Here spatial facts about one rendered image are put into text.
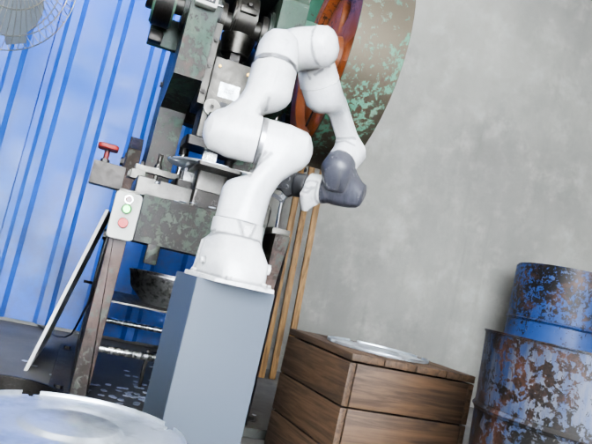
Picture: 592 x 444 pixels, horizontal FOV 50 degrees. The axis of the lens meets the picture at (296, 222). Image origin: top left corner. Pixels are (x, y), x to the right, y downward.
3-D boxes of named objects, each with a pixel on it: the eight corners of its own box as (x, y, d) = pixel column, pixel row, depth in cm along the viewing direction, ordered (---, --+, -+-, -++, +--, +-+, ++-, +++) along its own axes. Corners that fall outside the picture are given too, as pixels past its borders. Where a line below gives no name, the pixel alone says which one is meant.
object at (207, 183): (233, 212, 194) (243, 170, 195) (188, 201, 190) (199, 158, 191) (218, 215, 218) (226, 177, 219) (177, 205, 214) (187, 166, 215)
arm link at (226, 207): (297, 233, 141) (321, 127, 144) (215, 213, 139) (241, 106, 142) (290, 235, 152) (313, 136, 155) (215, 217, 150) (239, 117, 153)
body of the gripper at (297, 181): (307, 202, 201) (281, 196, 204) (314, 176, 201) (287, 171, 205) (300, 197, 194) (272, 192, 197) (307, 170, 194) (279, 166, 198)
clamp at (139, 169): (176, 188, 216) (183, 159, 217) (127, 175, 211) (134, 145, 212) (174, 189, 222) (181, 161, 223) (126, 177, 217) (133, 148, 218)
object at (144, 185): (268, 227, 213) (271, 210, 213) (133, 193, 200) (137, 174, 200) (247, 228, 241) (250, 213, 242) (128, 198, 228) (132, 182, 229)
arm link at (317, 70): (294, 16, 175) (350, 7, 168) (309, 77, 183) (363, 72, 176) (264, 37, 161) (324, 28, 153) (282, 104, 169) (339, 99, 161)
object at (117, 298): (244, 329, 205) (245, 327, 205) (109, 301, 192) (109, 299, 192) (219, 314, 245) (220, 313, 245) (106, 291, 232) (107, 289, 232)
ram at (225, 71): (240, 145, 213) (261, 62, 216) (196, 132, 209) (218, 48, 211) (230, 151, 229) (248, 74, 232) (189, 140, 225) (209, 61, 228)
